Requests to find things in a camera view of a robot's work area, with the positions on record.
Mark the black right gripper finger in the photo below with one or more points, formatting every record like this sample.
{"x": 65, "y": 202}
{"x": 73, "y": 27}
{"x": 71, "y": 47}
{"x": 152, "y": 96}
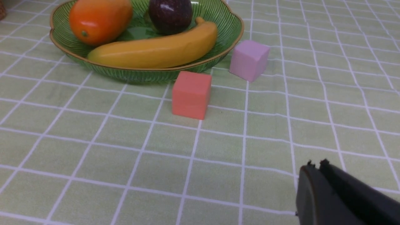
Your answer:
{"x": 327, "y": 195}

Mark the yellow toy banana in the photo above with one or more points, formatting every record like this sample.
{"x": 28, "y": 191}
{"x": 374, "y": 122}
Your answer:
{"x": 159, "y": 52}

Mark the purple toy mangosteen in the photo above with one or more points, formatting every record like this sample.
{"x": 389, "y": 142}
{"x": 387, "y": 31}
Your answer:
{"x": 170, "y": 17}

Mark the orange toy mango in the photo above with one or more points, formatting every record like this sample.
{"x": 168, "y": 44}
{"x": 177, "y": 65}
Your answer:
{"x": 98, "y": 22}

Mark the light purple foam cube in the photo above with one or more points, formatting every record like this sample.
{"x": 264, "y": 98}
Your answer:
{"x": 249, "y": 60}

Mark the pink-red foam cube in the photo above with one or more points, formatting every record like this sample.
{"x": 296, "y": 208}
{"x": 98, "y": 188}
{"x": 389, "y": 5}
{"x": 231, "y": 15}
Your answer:
{"x": 191, "y": 94}

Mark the green glass leaf plate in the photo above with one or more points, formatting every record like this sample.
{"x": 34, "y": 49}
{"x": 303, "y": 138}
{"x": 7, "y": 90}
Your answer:
{"x": 230, "y": 30}

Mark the green checkered tablecloth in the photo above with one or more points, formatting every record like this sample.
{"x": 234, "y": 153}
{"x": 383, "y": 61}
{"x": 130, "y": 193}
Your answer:
{"x": 78, "y": 148}

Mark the woven wicker basket green lining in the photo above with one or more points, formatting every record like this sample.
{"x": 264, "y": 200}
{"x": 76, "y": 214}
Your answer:
{"x": 3, "y": 12}

